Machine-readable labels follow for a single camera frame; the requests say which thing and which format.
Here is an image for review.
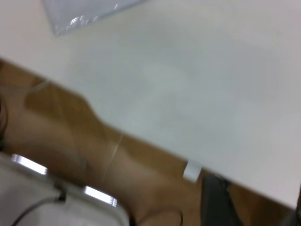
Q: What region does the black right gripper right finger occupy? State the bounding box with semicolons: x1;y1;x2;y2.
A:
281;182;301;226

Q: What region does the white robot base platform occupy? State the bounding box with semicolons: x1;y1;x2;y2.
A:
0;152;130;226

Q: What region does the black cable on base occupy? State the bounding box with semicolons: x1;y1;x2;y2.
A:
10;180;68;226

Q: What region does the clear zip bag red strip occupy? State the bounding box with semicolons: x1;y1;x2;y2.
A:
41;0;147;36

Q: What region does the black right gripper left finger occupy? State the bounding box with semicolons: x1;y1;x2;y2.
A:
201;174;246;226

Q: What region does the white table bracket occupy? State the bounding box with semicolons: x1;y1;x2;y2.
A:
182;159;203;182

